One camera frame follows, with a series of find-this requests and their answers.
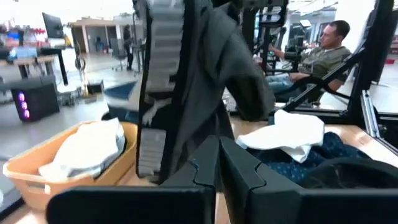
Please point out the grey Puma briefs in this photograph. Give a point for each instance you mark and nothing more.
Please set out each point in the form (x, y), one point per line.
(205, 77)

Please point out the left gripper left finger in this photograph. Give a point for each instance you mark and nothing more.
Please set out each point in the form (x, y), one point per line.
(140, 202)

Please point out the person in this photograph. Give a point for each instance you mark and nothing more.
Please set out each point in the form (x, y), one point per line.
(128, 46)
(323, 59)

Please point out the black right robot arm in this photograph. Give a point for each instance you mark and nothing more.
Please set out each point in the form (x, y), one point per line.
(250, 37)

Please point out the navy dotted cloth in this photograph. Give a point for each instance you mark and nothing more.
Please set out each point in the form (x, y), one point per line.
(289, 171)

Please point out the yellow-orange plastic basket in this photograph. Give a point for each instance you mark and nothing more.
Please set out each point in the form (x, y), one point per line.
(18, 183)

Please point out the black aluminium frame rail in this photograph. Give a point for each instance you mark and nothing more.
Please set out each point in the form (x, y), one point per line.
(373, 62)

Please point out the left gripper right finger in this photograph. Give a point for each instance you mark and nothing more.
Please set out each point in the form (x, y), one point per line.
(280, 205)

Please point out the black background monitor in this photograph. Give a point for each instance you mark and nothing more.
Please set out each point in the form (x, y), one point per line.
(53, 26)

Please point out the small white cloth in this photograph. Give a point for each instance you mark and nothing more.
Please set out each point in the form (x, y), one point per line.
(84, 146)

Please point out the black computer tower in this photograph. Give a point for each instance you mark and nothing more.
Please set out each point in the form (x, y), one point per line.
(40, 102)

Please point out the large white cloth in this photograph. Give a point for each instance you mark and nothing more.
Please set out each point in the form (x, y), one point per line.
(286, 133)

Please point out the black Puma shorts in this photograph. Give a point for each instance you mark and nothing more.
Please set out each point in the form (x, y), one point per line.
(357, 177)

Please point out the blue fabric storage bin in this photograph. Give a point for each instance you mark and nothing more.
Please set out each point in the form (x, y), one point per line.
(121, 91)

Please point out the grey office chair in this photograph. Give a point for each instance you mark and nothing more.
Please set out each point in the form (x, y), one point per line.
(118, 53)

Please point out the wooden background desk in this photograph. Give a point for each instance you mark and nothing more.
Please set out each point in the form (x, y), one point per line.
(31, 60)

